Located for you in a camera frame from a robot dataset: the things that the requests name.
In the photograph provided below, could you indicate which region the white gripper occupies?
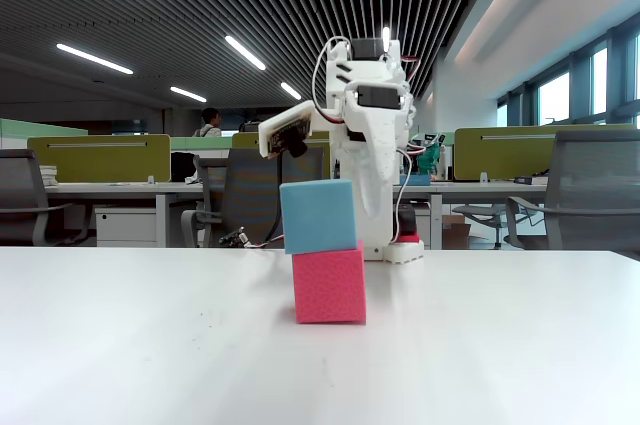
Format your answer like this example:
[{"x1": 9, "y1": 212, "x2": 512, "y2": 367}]
[{"x1": 342, "y1": 80, "x2": 416, "y2": 219}]

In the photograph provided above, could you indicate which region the blue foam cube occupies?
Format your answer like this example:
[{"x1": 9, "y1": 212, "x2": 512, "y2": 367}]
[{"x1": 278, "y1": 178, "x2": 359, "y2": 255}]

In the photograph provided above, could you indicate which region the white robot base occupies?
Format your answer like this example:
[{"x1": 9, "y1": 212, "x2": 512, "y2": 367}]
[{"x1": 382, "y1": 202, "x2": 426, "y2": 266}]

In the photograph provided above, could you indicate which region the red foam cube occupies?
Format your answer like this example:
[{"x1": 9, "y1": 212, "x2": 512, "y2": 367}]
[{"x1": 291, "y1": 239, "x2": 368, "y2": 325}]

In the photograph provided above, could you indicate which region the green item on desk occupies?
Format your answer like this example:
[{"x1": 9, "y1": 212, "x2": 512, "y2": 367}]
[{"x1": 416, "y1": 132, "x2": 447, "y2": 179}]

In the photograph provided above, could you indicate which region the white office desk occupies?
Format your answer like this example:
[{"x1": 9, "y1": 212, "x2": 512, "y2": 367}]
[
  {"x1": 44, "y1": 180, "x2": 207, "y2": 249},
  {"x1": 393, "y1": 179, "x2": 551, "y2": 251}
]

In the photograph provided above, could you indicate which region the brown cardboard box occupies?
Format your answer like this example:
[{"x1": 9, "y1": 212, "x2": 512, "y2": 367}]
[{"x1": 441, "y1": 214, "x2": 474, "y2": 251}]

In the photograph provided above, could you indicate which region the grey mesh office chair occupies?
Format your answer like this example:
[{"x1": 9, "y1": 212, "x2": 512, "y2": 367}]
[
  {"x1": 180, "y1": 144, "x2": 331, "y2": 249},
  {"x1": 452, "y1": 202, "x2": 544, "y2": 251},
  {"x1": 504, "y1": 129, "x2": 640, "y2": 262},
  {"x1": 0, "y1": 148, "x2": 96, "y2": 248}
]

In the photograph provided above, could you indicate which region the olive desk partition panel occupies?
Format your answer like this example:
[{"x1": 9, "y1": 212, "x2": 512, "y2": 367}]
[
  {"x1": 231, "y1": 131, "x2": 331, "y2": 150},
  {"x1": 27, "y1": 133, "x2": 172, "y2": 184},
  {"x1": 453, "y1": 123, "x2": 637, "y2": 182}
]

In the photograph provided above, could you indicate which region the person in white shirt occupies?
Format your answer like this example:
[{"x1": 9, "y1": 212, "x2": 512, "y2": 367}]
[{"x1": 192, "y1": 107, "x2": 224, "y2": 139}]

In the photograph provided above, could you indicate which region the black bag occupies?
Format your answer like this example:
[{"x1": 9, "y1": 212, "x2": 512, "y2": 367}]
[{"x1": 170, "y1": 151, "x2": 199, "y2": 183}]

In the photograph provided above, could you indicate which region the white drawer cabinet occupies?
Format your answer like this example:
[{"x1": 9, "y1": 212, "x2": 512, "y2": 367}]
[{"x1": 94, "y1": 207, "x2": 159, "y2": 248}]

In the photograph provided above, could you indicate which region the red and white servo cable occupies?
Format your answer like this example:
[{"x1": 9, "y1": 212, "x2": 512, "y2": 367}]
[{"x1": 392, "y1": 54, "x2": 422, "y2": 246}]

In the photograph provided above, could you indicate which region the wrist camera on white mount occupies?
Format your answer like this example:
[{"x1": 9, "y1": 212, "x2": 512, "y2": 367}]
[{"x1": 258, "y1": 99, "x2": 315, "y2": 161}]

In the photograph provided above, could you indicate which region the black camera cable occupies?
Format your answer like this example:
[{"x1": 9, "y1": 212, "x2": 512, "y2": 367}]
[{"x1": 269, "y1": 153, "x2": 287, "y2": 246}]

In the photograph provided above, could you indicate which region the small connector board with wires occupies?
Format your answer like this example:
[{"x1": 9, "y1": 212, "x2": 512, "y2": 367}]
[{"x1": 218, "y1": 226, "x2": 286, "y2": 251}]

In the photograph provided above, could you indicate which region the light green partition wall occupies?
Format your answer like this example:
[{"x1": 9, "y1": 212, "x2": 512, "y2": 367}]
[{"x1": 0, "y1": 117, "x2": 90, "y2": 151}]

